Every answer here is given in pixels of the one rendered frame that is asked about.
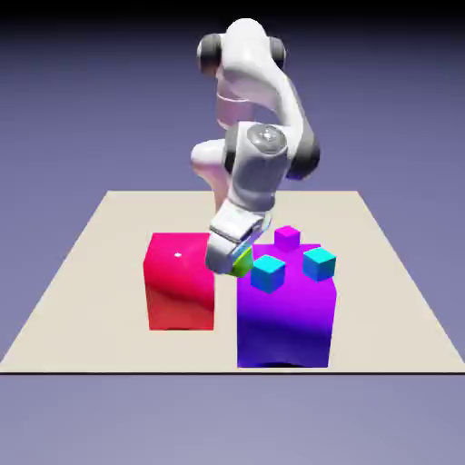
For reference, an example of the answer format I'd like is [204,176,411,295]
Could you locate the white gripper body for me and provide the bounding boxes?
[204,200,273,275]

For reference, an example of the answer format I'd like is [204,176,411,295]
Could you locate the small green cube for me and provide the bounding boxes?
[229,248,254,280]

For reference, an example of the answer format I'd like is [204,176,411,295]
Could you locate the small cyan cube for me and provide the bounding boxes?
[302,246,338,283]
[249,253,287,294]

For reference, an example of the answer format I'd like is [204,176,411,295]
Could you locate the small magenta cube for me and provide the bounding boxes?
[273,224,302,253]

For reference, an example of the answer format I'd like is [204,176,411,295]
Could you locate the large red box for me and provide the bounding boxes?
[143,232,216,331]

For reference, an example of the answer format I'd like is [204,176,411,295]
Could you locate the large purple box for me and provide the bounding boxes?
[235,242,338,370]

